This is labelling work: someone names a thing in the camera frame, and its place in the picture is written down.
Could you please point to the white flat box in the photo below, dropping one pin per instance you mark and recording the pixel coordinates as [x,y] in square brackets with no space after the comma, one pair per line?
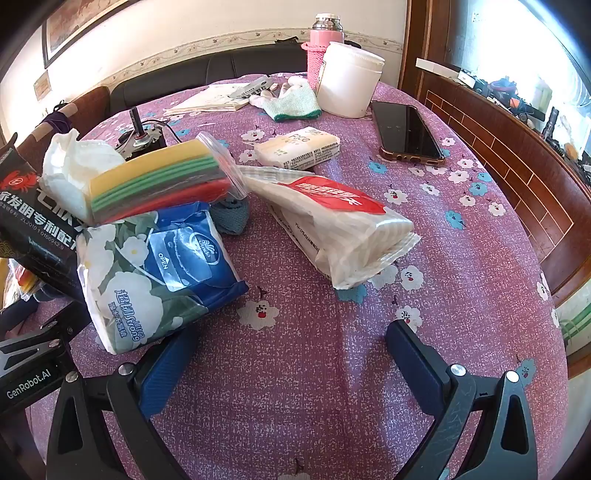
[436,66]
[207,99]

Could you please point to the small grey packet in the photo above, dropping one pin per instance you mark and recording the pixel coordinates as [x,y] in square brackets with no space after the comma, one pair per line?
[251,87]

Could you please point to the white glove with green cuff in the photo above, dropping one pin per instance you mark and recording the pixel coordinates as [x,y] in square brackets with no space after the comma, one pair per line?
[291,107]

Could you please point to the wooden sideboard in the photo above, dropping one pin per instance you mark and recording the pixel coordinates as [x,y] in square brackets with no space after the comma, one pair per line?
[498,152]

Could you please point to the black flashlight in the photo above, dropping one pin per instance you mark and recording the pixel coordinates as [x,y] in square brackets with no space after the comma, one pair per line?
[551,122]

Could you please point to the black smartphone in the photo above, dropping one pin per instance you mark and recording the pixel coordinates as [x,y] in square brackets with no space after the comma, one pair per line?
[406,131]

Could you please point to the multicoloured sponge cloth pack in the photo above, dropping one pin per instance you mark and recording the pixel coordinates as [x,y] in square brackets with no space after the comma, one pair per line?
[157,180]

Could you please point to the black leather sofa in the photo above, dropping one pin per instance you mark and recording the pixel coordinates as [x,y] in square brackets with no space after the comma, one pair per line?
[194,74]

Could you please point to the white soft cloth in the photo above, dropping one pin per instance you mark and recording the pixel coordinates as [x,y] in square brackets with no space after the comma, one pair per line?
[69,161]

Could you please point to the brown upholstered sofa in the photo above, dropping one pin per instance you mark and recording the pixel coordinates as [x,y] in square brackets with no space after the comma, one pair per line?
[94,101]

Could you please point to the blue floral wet wipes packet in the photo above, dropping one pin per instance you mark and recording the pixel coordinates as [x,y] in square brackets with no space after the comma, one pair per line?
[152,277]

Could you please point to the teal knit cloth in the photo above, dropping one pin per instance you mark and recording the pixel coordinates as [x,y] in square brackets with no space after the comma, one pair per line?
[231,219]

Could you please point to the red and white tissue packet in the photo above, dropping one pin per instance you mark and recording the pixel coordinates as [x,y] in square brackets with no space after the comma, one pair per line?
[332,230]

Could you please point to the black printed packet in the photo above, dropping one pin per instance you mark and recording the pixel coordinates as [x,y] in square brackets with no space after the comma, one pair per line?
[27,207]

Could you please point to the purple floral tablecloth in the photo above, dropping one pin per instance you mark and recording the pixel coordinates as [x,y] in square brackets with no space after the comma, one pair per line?
[323,369]

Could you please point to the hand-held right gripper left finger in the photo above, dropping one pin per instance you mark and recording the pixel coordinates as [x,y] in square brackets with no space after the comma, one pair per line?
[161,374]

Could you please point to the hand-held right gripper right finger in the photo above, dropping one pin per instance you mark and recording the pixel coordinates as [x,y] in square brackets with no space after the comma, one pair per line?
[415,364]

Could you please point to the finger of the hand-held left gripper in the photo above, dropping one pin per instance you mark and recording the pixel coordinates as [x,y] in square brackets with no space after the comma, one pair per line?
[69,319]

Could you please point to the pink thermos bottle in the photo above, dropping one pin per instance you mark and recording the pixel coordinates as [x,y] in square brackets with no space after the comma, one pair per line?
[321,37]

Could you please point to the purple cloth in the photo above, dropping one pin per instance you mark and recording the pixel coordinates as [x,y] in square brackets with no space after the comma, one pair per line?
[57,122]

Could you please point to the clutter of small tools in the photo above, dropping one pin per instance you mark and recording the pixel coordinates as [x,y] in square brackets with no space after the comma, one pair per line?
[503,90]

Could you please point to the small wall plaque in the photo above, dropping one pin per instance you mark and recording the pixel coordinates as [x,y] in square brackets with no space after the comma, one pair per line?
[41,85]

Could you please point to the framed wall picture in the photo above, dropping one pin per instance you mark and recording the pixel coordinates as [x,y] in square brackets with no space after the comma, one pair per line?
[60,27]

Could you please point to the white mug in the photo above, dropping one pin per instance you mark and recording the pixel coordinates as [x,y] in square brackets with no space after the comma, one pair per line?
[351,87]

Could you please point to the small white tissue packet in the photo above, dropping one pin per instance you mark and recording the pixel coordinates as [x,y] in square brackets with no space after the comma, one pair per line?
[295,150]

